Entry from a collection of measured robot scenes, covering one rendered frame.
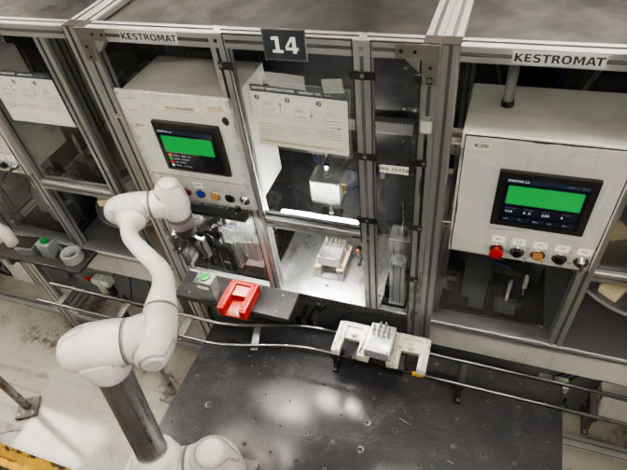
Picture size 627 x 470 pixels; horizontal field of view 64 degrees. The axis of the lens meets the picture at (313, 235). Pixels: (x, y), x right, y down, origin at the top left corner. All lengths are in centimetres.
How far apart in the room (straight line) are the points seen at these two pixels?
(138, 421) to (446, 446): 109
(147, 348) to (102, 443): 175
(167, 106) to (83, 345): 77
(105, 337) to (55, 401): 196
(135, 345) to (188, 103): 74
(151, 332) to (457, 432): 121
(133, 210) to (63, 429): 176
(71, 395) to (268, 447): 160
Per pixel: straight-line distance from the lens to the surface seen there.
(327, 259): 211
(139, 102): 178
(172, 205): 181
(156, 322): 147
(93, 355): 150
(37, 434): 337
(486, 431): 212
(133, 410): 168
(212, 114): 165
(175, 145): 178
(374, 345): 196
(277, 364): 225
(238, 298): 217
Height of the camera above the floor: 259
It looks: 45 degrees down
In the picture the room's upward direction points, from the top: 8 degrees counter-clockwise
